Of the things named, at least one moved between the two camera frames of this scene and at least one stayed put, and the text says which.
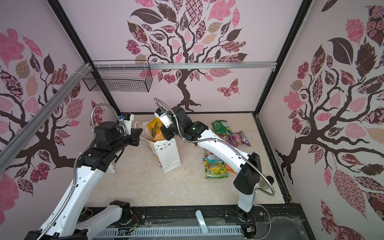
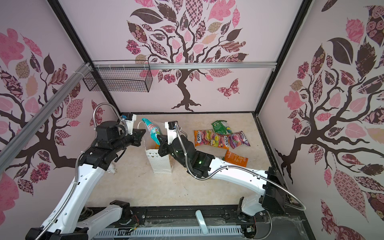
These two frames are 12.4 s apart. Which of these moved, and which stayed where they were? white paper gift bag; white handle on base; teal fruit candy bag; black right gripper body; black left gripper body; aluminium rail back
Moved: white paper gift bag; teal fruit candy bag; black right gripper body
Stayed: aluminium rail back; black left gripper body; white handle on base
